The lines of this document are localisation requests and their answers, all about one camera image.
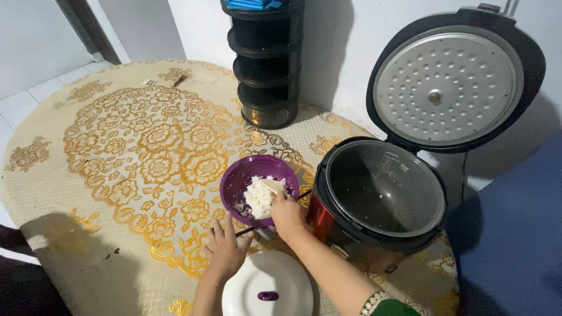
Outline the person's left hand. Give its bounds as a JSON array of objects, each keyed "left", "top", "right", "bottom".
[{"left": 202, "top": 212, "right": 255, "bottom": 282}]

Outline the person's right hand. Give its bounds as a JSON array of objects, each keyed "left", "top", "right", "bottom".
[{"left": 270, "top": 190, "right": 309, "bottom": 243}]

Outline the white rice paddle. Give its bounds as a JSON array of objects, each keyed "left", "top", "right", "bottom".
[{"left": 260, "top": 178, "right": 285, "bottom": 196}]

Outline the cooked white rice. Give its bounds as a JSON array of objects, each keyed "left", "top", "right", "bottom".
[{"left": 234, "top": 176, "right": 288, "bottom": 220}]

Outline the purple plastic bowl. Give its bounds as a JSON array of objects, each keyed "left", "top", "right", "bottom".
[{"left": 220, "top": 154, "right": 300, "bottom": 229}]

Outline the white lid with purple knob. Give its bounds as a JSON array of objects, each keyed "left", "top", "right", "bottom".
[{"left": 221, "top": 250, "right": 314, "bottom": 316}]

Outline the dark nonstick inner pot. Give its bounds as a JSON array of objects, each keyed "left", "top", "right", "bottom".
[{"left": 325, "top": 140, "right": 446, "bottom": 238}]

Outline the black tiered plastic rack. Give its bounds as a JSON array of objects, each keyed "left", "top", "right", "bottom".
[{"left": 220, "top": 0, "right": 305, "bottom": 130}]

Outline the gold floral tablecloth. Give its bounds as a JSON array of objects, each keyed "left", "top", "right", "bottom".
[{"left": 0, "top": 59, "right": 461, "bottom": 316}]

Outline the green sleeve with beaded cuff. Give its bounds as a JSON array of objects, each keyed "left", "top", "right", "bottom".
[{"left": 359, "top": 290, "right": 422, "bottom": 316}]

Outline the blue plastic pack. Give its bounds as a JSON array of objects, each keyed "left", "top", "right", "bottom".
[{"left": 224, "top": 0, "right": 284, "bottom": 11}]

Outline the red and black rice cooker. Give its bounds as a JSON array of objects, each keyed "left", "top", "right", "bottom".
[{"left": 306, "top": 3, "right": 547, "bottom": 274}]

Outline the blue cloth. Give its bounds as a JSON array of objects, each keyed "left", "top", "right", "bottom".
[{"left": 445, "top": 131, "right": 562, "bottom": 316}]

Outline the dark maroon seat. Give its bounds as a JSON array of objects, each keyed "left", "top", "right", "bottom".
[{"left": 0, "top": 224, "right": 73, "bottom": 316}]

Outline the black cooker power cord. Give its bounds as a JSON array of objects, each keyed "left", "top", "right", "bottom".
[{"left": 460, "top": 151, "right": 470, "bottom": 208}]

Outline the dark wooden door frame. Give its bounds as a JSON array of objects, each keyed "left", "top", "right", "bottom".
[{"left": 54, "top": 0, "right": 122, "bottom": 66}]

